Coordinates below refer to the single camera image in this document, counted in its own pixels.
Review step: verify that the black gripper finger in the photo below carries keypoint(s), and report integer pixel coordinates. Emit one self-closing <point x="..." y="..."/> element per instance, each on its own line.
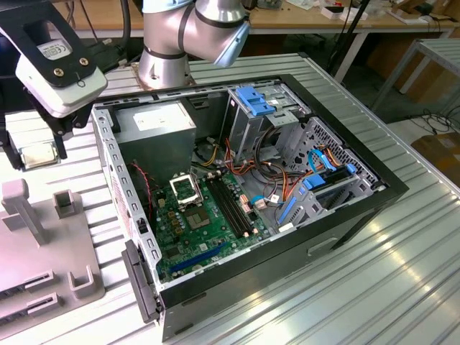
<point x="15" y="156"/>
<point x="61" y="147"/>

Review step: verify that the silver CPU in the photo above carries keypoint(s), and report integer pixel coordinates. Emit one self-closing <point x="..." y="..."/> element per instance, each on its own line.
<point x="39" y="156"/>

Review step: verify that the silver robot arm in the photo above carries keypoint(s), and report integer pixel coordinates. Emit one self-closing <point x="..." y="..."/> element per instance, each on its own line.
<point x="205" y="36"/>

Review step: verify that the black case fan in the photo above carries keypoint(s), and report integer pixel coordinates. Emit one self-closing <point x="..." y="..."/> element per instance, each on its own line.
<point x="138" y="196"/>

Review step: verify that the grey power supply unit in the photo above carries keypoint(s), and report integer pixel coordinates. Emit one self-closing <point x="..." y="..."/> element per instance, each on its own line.
<point x="158" y="147"/>

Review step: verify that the grey parts rack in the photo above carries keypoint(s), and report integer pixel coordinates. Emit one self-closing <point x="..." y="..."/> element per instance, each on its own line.
<point x="36" y="258"/>

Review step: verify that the white four-pin power socket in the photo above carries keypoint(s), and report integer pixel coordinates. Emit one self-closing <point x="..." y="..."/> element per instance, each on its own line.
<point x="161" y="203"/>

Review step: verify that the black square chip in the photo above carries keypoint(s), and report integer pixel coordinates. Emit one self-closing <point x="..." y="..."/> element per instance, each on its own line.
<point x="172" y="251"/>

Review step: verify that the black RAM slot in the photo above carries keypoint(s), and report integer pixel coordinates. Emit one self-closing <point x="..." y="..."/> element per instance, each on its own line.
<point x="235" y="208"/>
<point x="240" y="208"/>
<point x="224" y="208"/>
<point x="229" y="208"/>

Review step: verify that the blue expansion slot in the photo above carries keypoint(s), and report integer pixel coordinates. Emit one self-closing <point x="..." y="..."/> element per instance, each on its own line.
<point x="197" y="257"/>

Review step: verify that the green motherboard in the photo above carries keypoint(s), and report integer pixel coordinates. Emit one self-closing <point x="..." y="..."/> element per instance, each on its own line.
<point x="212" y="244"/>

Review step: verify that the grey optical drive cage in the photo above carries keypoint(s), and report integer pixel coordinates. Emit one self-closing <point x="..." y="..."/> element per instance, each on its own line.
<point x="244" y="131"/>

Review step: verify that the orange board connector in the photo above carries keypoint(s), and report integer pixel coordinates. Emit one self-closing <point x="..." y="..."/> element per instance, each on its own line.
<point x="245" y="203"/>

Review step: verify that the blue drive latch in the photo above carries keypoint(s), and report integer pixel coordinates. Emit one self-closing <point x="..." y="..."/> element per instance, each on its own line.
<point x="253" y="100"/>

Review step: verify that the black open PC case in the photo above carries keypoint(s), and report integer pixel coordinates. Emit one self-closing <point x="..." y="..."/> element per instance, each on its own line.
<point x="269" y="273"/>

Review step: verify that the grey disk bay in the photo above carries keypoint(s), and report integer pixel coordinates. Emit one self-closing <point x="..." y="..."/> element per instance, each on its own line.
<point x="305" y="215"/>

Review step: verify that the blue disk carrier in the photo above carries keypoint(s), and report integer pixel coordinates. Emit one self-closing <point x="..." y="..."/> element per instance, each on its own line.
<point x="313" y="182"/>

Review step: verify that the perforated metal cage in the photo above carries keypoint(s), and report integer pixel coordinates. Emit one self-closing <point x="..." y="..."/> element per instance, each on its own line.
<point x="325" y="136"/>

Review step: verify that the black disk drive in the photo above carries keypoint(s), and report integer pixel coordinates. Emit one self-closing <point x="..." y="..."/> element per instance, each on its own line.
<point x="336" y="176"/>

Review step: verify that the white flat box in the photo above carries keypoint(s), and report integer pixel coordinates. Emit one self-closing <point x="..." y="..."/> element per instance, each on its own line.
<point x="338" y="11"/>

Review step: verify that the wooden desk with white legs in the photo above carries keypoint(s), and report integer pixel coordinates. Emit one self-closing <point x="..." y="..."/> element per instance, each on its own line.
<point x="381" y="23"/>

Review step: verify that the brown cardboard box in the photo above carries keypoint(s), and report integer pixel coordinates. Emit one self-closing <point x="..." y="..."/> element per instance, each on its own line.
<point x="427" y="81"/>

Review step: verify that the cardboard box with label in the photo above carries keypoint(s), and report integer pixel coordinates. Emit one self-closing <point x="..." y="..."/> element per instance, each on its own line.
<point x="442" y="151"/>

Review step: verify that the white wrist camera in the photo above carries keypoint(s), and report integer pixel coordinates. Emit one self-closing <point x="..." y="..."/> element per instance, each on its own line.
<point x="72" y="97"/>

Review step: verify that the black camera bracket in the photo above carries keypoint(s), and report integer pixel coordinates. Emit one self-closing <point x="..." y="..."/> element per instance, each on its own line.
<point x="70" y="68"/>

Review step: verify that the blue plastic rail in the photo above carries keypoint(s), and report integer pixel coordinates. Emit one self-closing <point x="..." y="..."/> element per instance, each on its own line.
<point x="287" y="212"/>

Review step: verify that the grey metal frame table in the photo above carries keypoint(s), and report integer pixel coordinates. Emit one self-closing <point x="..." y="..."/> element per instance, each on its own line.
<point x="443" y="46"/>

